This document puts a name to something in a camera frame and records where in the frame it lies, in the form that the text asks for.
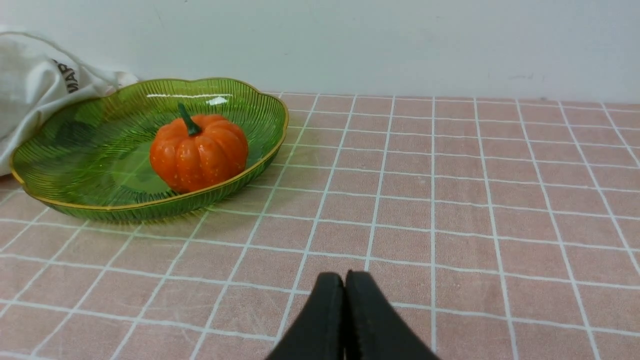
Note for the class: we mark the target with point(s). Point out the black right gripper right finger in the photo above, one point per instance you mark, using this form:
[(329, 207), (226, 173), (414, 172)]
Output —
[(374, 330)]

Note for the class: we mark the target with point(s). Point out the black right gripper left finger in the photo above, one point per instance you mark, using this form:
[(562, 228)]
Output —
[(316, 333)]

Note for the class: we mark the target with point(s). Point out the orange toy pumpkin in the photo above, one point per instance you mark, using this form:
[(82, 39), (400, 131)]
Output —
[(194, 152)]

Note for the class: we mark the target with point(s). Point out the white cloth tote bag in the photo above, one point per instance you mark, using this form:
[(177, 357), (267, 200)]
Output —
[(39, 77)]

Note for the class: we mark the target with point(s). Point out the green glass scalloped plate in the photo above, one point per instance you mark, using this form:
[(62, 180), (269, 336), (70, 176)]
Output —
[(90, 159)]

